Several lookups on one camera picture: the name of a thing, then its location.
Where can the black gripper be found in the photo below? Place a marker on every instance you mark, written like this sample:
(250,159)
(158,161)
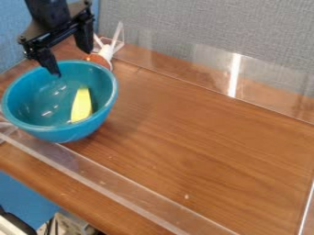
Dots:
(57,20)

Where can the yellow toy banana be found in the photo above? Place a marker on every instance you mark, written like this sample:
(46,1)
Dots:
(82,105)

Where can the blue bowl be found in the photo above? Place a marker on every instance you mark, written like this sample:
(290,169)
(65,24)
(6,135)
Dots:
(38,100)

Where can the orange white toy mushroom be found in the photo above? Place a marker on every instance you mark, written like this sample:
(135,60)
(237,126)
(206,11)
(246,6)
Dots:
(101,56)

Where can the clear acrylic back barrier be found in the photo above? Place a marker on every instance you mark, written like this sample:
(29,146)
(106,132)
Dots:
(261,83)

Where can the clear acrylic barrier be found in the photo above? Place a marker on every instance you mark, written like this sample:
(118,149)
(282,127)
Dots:
(155,207)
(261,83)

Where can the clear acrylic front barrier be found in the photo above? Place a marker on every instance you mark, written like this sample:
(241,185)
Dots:
(155,207)

